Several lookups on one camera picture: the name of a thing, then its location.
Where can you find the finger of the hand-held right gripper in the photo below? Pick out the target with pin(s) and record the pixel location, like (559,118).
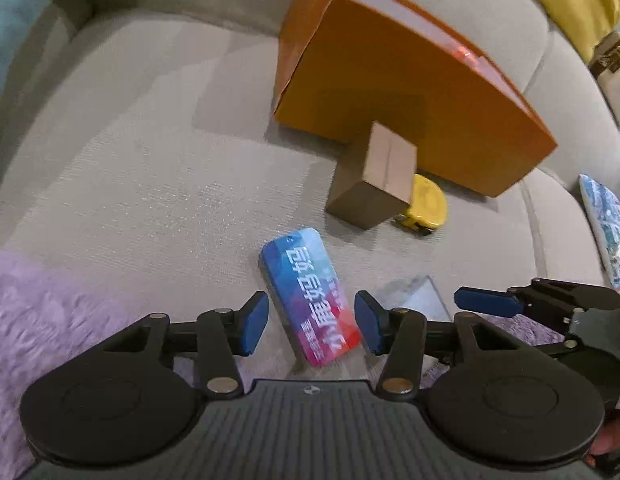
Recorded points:
(487,301)

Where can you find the small brown cardboard box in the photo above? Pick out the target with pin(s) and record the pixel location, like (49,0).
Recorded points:
(374,175)

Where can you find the blue patterned white cushion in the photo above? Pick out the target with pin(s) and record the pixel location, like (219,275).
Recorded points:
(607,230)

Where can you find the yellow tape measure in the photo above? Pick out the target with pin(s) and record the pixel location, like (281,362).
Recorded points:
(427,202)

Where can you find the purple fluffy blanket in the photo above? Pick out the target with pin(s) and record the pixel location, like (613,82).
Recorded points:
(45,320)

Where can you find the clear plastic card case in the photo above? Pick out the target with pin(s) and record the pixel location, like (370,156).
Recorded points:
(414,297)

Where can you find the blue and red tin box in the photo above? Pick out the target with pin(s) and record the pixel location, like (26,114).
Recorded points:
(310,297)

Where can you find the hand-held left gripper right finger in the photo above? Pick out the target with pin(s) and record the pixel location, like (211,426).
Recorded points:
(368,322)

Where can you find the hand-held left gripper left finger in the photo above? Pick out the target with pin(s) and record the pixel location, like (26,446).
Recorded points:
(253,322)

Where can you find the beige sofa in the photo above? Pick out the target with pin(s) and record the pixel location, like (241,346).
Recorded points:
(140,160)

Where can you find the person's right hand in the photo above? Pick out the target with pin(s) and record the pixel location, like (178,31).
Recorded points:
(612,440)

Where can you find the light blue cushion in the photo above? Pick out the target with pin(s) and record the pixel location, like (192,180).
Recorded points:
(20,15)

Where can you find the orange cardboard box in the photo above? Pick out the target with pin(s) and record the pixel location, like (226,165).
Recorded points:
(404,90)

